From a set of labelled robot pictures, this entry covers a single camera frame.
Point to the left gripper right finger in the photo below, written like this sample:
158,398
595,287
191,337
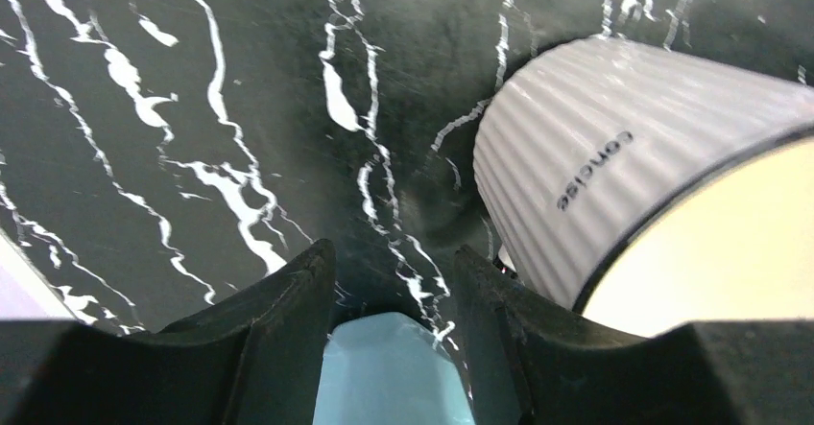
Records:
530,361

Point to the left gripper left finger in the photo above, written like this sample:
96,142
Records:
253,358

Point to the light blue cup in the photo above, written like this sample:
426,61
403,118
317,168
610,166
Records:
388,369

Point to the beige ribbed mug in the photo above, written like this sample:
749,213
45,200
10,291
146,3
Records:
643,189

